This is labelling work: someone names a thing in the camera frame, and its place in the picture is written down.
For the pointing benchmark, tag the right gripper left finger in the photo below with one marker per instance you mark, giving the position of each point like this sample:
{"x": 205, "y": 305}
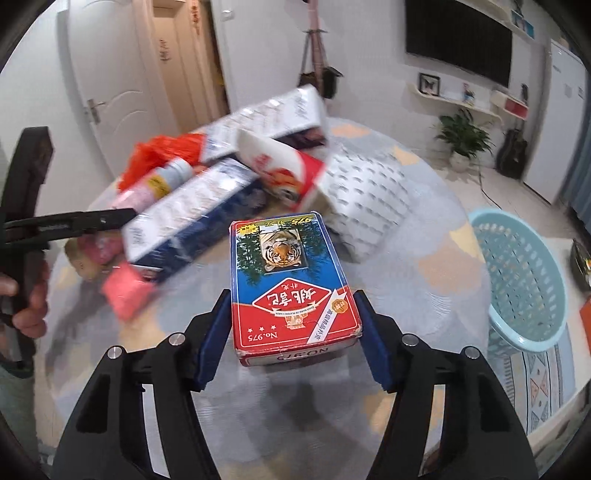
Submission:
{"x": 105, "y": 436}

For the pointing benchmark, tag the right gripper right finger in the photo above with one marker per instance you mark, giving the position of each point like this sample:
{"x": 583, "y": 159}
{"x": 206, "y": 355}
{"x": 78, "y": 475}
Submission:
{"x": 482, "y": 436}

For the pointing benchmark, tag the pink putty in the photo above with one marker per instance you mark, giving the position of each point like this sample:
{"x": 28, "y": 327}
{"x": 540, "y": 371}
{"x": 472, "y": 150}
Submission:
{"x": 126, "y": 291}

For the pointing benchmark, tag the white blue carton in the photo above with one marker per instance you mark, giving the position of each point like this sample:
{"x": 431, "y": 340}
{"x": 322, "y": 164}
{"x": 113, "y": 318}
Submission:
{"x": 172, "y": 233}
{"x": 297, "y": 118}

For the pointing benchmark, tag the orange plastic bag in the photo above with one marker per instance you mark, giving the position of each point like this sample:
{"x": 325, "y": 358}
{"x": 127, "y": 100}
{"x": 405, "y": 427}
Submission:
{"x": 157, "y": 152}

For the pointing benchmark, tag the light blue laundry basket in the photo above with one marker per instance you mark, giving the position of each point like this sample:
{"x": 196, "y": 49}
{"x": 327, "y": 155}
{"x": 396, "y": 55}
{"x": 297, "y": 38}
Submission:
{"x": 529, "y": 301}

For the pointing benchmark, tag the pink bottle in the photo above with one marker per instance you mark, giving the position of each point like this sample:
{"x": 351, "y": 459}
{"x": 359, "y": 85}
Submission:
{"x": 101, "y": 248}

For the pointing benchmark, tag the red blue playing card box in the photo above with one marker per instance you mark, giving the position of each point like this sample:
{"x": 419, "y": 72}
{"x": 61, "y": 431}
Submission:
{"x": 289, "y": 296}

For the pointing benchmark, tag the white dotted paper bag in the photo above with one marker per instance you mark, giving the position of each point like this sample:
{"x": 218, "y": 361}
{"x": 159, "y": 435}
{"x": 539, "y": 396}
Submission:
{"x": 368, "y": 200}

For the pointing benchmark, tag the red white paper cup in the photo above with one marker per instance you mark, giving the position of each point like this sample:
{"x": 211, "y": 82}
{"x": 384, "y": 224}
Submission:
{"x": 289, "y": 174}

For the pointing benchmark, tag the patterned floor rug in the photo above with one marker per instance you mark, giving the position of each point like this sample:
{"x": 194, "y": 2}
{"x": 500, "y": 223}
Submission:
{"x": 537, "y": 384}

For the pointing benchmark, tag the white door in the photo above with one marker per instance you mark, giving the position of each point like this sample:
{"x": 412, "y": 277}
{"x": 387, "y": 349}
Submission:
{"x": 112, "y": 47}

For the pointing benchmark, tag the dark bowl with snacks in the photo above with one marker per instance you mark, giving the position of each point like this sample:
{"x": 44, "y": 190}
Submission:
{"x": 580, "y": 265}

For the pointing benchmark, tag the black acoustic guitar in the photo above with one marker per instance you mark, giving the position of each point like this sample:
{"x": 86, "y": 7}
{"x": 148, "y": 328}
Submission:
{"x": 511, "y": 157}

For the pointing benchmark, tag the green potted plant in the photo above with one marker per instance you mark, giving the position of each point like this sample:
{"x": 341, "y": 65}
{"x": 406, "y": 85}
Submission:
{"x": 466, "y": 139}

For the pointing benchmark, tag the white refrigerator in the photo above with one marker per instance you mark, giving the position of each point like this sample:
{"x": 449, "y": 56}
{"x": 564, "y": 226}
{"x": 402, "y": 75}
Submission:
{"x": 560, "y": 125}

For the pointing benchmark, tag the brown hanging bag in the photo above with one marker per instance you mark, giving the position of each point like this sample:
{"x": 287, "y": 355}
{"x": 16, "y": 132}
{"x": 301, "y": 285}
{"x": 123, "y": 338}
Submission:
{"x": 305, "y": 77}

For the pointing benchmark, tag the black hanging bag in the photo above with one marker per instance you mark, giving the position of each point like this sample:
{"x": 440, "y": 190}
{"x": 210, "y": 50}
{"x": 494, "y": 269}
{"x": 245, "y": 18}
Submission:
{"x": 330, "y": 76}

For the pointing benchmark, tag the pink coat rack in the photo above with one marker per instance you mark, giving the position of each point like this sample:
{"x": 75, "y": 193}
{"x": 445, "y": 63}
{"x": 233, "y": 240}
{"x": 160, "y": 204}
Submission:
{"x": 317, "y": 57}

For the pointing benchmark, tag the framed butterfly picture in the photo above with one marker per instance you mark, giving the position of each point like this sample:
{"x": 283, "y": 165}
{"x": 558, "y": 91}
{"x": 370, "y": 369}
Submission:
{"x": 429, "y": 85}

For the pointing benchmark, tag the white lower wall shelf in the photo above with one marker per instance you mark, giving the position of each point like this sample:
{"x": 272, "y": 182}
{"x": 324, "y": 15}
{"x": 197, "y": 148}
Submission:
{"x": 414, "y": 89}

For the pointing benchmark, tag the white red wall box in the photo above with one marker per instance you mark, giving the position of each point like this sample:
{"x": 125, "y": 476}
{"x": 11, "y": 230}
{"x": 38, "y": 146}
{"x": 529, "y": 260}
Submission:
{"x": 509, "y": 105}

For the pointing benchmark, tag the black wall television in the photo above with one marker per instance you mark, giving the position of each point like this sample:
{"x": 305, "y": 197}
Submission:
{"x": 457, "y": 34}

